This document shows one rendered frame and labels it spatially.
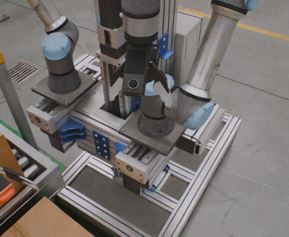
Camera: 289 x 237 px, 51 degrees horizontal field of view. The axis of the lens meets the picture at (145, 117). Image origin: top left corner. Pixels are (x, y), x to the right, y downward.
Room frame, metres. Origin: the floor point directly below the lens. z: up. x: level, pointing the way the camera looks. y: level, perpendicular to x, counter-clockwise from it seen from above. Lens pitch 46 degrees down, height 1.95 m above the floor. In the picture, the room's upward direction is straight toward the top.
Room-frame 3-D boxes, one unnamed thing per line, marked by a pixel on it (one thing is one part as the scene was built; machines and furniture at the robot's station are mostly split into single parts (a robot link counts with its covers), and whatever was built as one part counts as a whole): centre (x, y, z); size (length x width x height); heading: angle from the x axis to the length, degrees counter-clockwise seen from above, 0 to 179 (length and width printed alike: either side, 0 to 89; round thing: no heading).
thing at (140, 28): (0.57, 0.01, 1.65); 0.08 x 0.08 x 0.05
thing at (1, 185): (0.53, 0.48, 1.08); 0.08 x 0.07 x 0.05; 53
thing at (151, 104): (0.85, -0.05, 1.20); 0.13 x 0.12 x 0.14; 52
